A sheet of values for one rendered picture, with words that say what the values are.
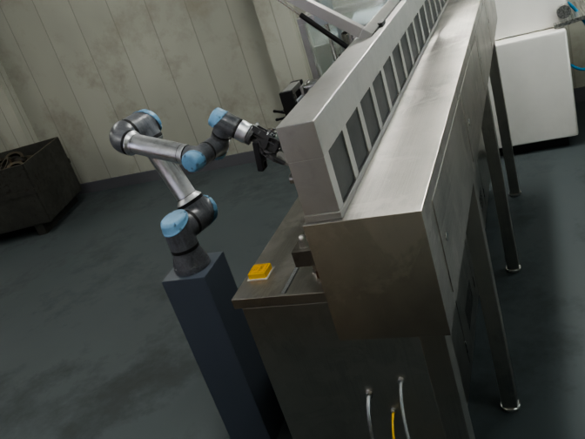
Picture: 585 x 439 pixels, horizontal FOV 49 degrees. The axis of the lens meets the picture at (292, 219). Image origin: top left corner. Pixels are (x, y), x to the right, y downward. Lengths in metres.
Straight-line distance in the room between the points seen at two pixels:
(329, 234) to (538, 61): 3.72
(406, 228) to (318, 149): 0.23
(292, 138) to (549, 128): 3.92
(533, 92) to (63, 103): 4.79
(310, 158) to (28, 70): 6.42
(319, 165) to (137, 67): 5.61
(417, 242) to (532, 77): 3.72
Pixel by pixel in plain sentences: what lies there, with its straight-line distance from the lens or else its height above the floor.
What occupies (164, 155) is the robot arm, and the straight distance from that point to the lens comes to 2.39.
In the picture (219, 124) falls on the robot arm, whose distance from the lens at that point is 2.33.
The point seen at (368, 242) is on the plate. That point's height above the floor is 1.38.
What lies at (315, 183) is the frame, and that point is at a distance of 1.30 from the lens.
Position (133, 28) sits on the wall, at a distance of 6.72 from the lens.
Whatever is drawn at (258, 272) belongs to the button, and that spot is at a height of 0.92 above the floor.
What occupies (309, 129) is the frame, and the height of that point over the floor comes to 1.64.
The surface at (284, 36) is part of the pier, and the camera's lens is 5.97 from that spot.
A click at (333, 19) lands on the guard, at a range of 1.91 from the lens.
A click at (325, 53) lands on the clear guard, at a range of 3.19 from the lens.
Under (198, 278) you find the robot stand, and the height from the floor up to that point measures 0.90.
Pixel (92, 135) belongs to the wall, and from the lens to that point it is 7.39.
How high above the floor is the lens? 1.99
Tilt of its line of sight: 23 degrees down
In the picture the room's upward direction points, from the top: 18 degrees counter-clockwise
